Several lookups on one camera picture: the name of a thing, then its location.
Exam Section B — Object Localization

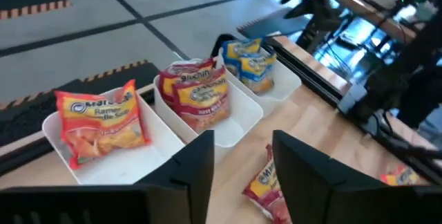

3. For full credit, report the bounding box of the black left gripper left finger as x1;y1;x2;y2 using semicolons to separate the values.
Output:
0;129;216;224

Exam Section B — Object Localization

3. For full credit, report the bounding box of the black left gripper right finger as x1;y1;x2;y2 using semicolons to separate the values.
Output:
271;129;442;224

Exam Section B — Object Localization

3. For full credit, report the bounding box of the orange chicken ramen packet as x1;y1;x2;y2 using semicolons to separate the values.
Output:
378;164;430;187
53;78;152;171

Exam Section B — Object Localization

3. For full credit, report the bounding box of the white plastic bin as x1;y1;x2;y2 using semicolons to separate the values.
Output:
215;46;303;118
153;57;265;165
41;85;186;186

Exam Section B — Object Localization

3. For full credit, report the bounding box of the wooden desk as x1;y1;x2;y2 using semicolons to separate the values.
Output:
334;0;419;45

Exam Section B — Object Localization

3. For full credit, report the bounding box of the black office chair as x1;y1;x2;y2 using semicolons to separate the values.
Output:
279;0;348;54

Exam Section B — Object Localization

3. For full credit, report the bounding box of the black table edge frame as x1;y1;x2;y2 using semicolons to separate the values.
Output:
0;35;442;187

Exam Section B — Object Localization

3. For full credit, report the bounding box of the black loop handle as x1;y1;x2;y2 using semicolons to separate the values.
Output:
209;32;240;60

